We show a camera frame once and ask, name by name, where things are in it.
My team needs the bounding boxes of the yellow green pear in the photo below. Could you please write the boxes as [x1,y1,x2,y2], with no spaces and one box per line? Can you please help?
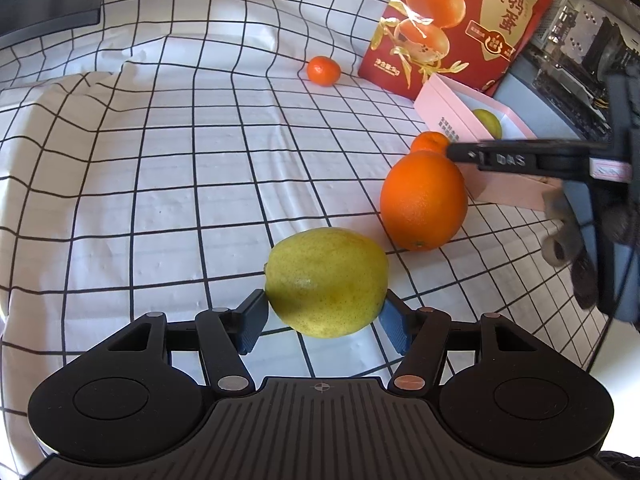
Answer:
[265,228,388,339]

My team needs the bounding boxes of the grey gloved right hand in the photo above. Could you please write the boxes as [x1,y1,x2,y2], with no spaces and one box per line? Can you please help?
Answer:
[541,182,614,315]

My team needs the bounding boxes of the yellow green lemon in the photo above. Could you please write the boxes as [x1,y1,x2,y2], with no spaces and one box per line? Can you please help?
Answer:
[473,108,503,140]

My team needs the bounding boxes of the glass panel computer case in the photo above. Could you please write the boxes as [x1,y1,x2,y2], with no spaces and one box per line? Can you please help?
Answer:
[494,0,639,141]

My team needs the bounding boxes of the large navel orange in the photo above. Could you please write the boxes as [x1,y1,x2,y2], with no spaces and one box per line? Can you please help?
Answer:
[380,151,468,252]

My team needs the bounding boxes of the white black checkered tablecloth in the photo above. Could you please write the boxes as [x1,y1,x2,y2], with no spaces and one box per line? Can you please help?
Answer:
[1,0,605,479]

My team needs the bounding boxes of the pink white gift box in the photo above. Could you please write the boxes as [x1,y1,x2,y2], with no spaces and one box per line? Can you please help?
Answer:
[414,74,561,211]

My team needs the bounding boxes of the small mandarin on cloth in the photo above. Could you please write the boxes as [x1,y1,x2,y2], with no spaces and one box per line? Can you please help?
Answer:
[307,55,342,87]

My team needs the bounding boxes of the red quail egg snack bag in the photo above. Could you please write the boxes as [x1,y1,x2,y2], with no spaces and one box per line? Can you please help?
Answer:
[358,0,552,100]

